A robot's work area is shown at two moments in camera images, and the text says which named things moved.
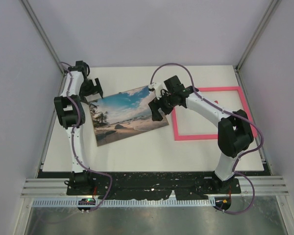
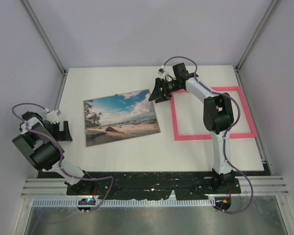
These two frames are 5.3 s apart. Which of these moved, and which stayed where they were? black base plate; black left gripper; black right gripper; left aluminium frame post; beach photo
Moved: black left gripper; black right gripper; beach photo
Stayed: left aluminium frame post; black base plate
